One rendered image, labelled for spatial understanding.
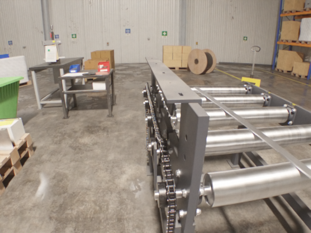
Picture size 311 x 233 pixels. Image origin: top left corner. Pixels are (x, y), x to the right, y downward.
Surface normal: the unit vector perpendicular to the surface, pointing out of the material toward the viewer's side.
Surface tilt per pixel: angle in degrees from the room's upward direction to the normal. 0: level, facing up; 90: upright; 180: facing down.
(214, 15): 90
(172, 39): 90
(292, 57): 90
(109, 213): 0
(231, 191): 59
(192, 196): 90
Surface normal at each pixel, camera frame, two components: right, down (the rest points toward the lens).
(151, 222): 0.00, -0.92
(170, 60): 0.01, 0.39
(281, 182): 0.07, -0.24
